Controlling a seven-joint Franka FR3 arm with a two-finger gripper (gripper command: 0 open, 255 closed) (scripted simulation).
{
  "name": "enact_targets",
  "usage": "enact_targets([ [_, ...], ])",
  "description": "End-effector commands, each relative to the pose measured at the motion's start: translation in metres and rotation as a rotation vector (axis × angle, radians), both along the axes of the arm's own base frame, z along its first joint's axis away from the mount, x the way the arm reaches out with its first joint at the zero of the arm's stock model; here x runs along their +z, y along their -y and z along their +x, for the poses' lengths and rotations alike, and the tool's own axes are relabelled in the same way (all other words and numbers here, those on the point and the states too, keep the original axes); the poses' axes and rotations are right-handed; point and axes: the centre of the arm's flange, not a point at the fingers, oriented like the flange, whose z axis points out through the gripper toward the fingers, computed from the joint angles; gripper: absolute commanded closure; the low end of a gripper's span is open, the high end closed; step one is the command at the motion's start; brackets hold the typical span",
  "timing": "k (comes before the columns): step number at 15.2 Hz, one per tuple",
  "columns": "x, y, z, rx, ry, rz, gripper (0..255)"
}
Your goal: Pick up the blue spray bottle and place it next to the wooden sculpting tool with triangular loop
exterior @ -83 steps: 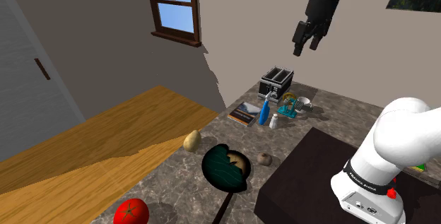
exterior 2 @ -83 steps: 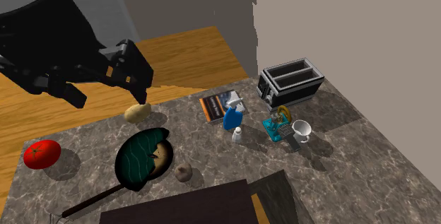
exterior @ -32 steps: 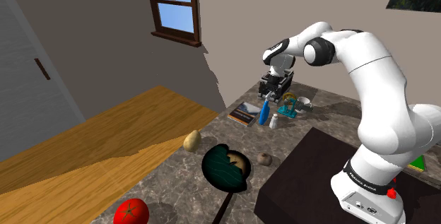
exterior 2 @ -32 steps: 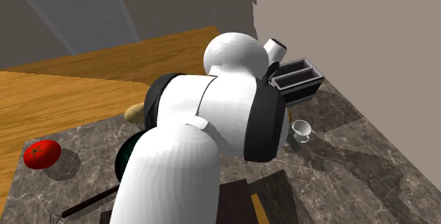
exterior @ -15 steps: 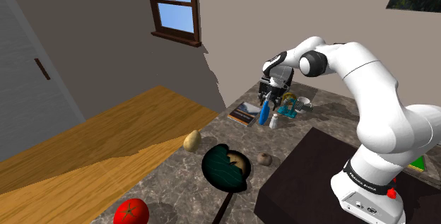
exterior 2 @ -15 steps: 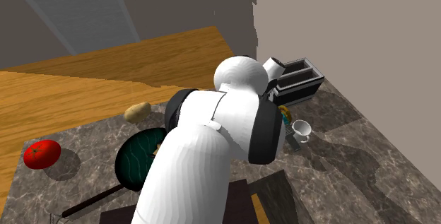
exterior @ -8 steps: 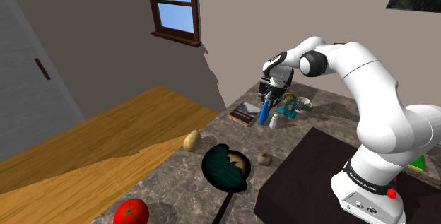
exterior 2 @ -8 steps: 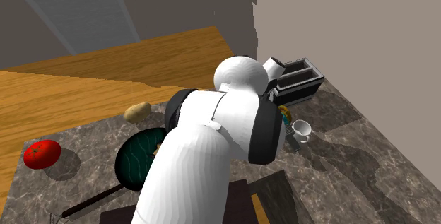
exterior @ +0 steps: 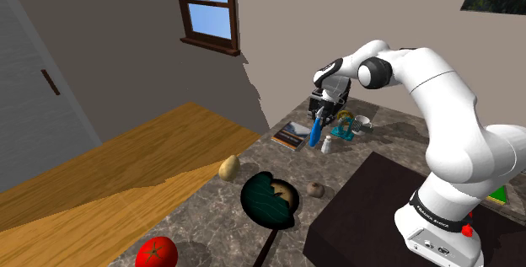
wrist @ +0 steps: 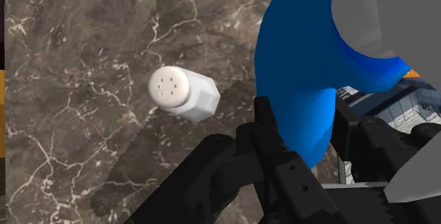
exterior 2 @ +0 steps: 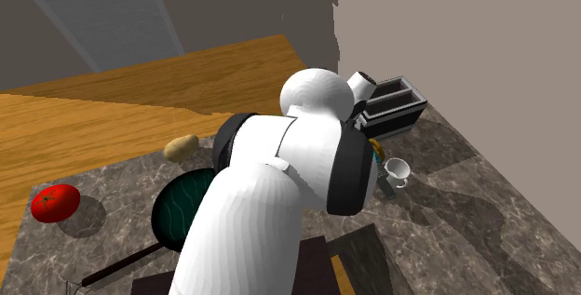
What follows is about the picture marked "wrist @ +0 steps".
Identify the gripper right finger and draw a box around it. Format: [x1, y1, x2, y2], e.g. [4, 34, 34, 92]
[331, 96, 441, 188]

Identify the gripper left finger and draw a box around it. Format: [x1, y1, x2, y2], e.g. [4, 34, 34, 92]
[124, 95, 347, 224]

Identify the blue and grey cup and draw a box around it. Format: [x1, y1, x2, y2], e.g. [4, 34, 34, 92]
[254, 0, 441, 204]

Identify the white salt shaker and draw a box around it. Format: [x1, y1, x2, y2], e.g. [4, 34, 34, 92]
[147, 65, 221, 124]

